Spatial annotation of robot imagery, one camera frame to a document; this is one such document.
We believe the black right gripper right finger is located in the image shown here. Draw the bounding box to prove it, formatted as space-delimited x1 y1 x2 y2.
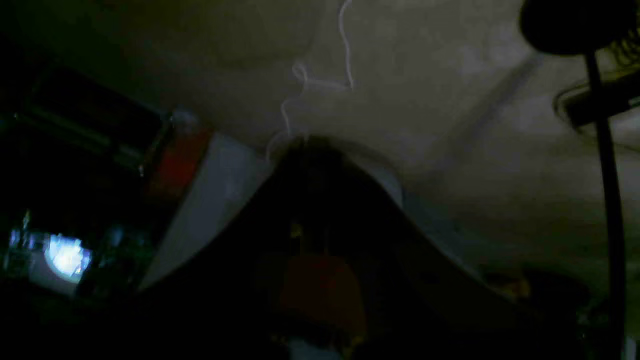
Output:
320 139 551 360

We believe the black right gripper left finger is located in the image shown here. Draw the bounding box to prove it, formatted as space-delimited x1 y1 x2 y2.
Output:
127 137 321 360

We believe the orange t-shirt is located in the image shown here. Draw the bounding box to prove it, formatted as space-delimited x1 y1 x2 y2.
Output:
276 254 368 344

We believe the black pole stand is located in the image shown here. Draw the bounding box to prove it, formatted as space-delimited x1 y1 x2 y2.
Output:
519 0 639 360

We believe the white thin cable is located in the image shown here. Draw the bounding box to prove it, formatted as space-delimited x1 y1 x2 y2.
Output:
265 0 356 161

